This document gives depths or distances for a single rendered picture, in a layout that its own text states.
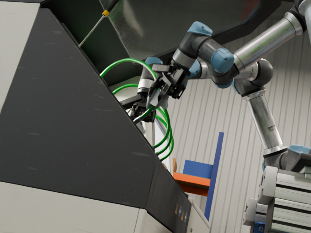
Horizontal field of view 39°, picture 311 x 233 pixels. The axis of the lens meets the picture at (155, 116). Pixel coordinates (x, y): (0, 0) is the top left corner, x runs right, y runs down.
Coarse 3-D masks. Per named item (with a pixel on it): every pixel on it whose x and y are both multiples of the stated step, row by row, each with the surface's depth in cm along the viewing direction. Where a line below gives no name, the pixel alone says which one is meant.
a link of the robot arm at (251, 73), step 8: (200, 64) 175; (256, 64) 185; (264, 64) 186; (192, 72) 170; (200, 72) 175; (208, 72) 176; (248, 72) 184; (256, 72) 185; (264, 72) 186; (272, 72) 191; (184, 80) 177; (256, 80) 189; (264, 80) 190
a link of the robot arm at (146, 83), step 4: (140, 80) 181; (144, 80) 179; (148, 80) 179; (152, 80) 179; (140, 84) 180; (144, 84) 178; (148, 84) 178; (140, 88) 180; (144, 88) 178; (148, 88) 178
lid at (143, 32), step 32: (64, 0) 166; (96, 0) 170; (128, 0) 178; (160, 0) 184; (192, 0) 190; (224, 0) 196; (256, 0) 203; (96, 32) 187; (128, 32) 196; (160, 32) 203; (224, 32) 217; (96, 64) 207; (128, 64) 215
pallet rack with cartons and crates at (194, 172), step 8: (216, 152) 694; (216, 160) 689; (176, 168) 755; (184, 168) 708; (192, 168) 707; (200, 168) 706; (208, 168) 705; (216, 168) 685; (176, 176) 687; (184, 176) 685; (192, 176) 684; (200, 176) 701; (208, 176) 700; (216, 176) 680; (184, 184) 754; (192, 184) 740; (200, 184) 680; (208, 184) 677; (192, 192) 755; (200, 192) 754; (208, 192) 672; (208, 200) 668; (208, 208) 663; (208, 216) 659
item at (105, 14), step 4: (116, 0) 161; (112, 4) 161; (108, 8) 160; (112, 8) 161; (104, 12) 160; (108, 12) 161; (104, 16) 161; (100, 20) 160; (96, 24) 160; (92, 28) 160; (88, 36) 159; (84, 40) 159; (80, 44) 159
